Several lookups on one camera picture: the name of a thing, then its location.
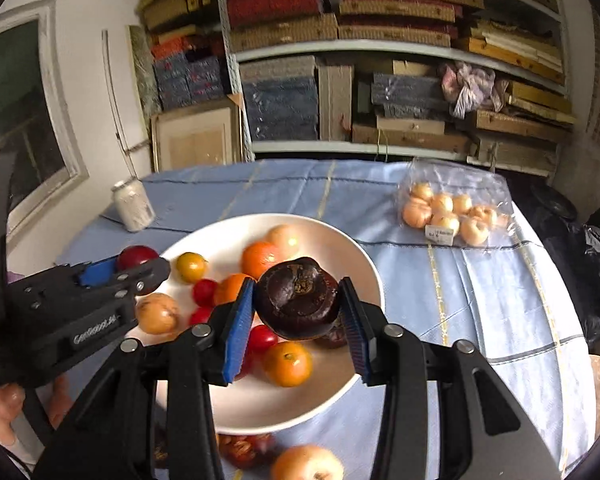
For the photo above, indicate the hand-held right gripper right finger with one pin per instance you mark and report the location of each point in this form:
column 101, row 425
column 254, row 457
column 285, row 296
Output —
column 357, row 332

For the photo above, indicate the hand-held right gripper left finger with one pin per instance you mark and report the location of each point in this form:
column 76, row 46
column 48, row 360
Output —
column 237, row 330

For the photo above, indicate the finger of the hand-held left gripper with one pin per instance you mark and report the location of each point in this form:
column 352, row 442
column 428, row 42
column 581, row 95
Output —
column 97, row 271
column 147, row 275

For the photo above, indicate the dark red plum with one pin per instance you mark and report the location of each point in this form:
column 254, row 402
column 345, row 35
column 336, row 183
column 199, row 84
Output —
column 137, row 255

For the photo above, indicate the cream striped pepino melon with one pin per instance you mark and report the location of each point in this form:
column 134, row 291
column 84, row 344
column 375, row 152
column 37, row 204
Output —
column 157, row 314
column 307, row 462
column 286, row 239

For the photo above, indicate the orange mandarin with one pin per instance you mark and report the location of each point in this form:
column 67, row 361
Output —
column 229, row 288
column 260, row 259

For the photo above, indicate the yellow orange citrus fruit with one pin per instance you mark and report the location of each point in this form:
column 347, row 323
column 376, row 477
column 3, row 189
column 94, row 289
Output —
column 190, row 266
column 287, row 364

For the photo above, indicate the white plate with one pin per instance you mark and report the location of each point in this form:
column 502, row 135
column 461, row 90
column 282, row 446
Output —
column 300, row 402

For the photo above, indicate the pack of pale small fruits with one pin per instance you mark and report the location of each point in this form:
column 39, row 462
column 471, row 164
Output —
column 445, row 203

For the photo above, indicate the person's left hand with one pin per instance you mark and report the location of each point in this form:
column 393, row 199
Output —
column 0, row 412

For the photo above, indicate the white drink can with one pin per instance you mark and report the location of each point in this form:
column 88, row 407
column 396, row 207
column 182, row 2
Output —
column 132, row 207

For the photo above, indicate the white curved trim strip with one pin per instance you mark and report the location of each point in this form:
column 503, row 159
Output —
column 111, row 85

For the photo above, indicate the white metal shelf rack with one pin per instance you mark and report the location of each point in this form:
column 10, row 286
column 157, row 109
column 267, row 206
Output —
column 305, row 147

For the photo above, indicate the clear plastic clamshell box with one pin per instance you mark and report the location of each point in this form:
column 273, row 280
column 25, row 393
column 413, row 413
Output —
column 480, row 177

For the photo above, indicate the stack of patterned flat boxes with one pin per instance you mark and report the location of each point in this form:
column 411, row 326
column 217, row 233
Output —
column 180, row 80
column 280, row 95

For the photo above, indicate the white framed window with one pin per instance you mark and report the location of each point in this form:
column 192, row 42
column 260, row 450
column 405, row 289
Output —
column 25, row 85

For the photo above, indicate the green patterned board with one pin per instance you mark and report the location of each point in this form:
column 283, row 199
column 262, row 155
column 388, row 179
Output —
column 145, row 75

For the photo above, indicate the black jacket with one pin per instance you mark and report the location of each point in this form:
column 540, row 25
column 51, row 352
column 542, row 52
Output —
column 595, row 260

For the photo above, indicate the pink plastic bag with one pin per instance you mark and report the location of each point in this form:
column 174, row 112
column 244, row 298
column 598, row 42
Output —
column 467, row 85

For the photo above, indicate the wooden picture frame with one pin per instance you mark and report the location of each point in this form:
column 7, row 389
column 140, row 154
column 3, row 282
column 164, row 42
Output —
column 195, row 140

